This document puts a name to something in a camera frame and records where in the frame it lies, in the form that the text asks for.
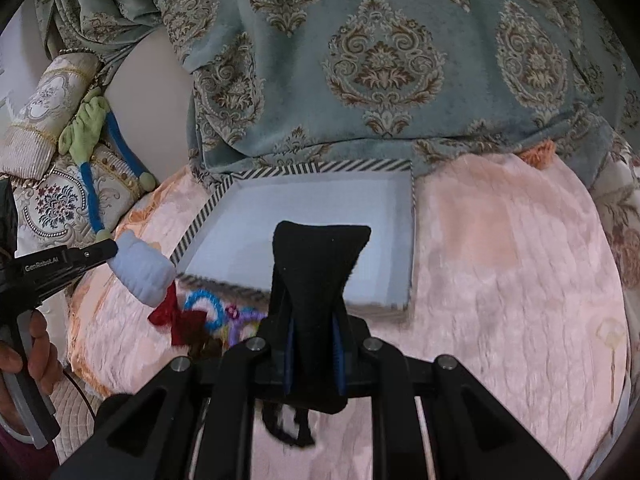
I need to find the beige floral cloth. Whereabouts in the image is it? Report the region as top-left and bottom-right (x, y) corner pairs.
(590, 130), (640, 281)

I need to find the cream embroidered bolster cushion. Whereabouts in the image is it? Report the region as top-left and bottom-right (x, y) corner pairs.
(0, 52), (103, 181)

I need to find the blue bead bracelet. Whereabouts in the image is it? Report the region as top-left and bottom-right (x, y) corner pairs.
(184, 289), (227, 332)

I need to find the white scrunchie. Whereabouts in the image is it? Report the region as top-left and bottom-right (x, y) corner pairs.
(109, 231), (177, 306)

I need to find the striped cardboard box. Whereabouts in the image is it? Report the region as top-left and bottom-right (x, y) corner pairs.
(170, 159), (417, 323)

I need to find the white quilted pad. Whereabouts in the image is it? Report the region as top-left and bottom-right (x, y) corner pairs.
(50, 385), (108, 461)

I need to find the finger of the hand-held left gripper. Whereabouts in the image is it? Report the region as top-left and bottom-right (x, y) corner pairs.
(12, 239), (119, 286)

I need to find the person's left hand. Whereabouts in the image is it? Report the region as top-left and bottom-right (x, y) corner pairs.
(0, 310), (63, 386)

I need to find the purple bead bracelet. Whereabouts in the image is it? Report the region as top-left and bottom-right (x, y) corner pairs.
(234, 308), (271, 332)

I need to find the red fabric bow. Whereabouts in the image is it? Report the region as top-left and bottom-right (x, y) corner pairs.
(148, 285), (208, 347)

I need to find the green and blue plush toy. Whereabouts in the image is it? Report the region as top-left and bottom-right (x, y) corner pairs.
(59, 87), (158, 248)

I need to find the teal patterned blanket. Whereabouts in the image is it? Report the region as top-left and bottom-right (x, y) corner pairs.
(35, 0), (640, 186)

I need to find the black cloth headband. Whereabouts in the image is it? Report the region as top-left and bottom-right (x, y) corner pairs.
(257, 220), (372, 448)

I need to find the pink quilted bedspread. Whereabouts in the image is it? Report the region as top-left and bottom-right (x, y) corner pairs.
(67, 140), (626, 480)

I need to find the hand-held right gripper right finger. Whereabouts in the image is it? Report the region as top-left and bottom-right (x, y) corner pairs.
(332, 310), (571, 480)

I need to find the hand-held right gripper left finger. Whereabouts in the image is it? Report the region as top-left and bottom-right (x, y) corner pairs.
(50, 270), (301, 480)

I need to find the black cable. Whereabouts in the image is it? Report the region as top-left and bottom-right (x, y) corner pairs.
(62, 367), (101, 418)

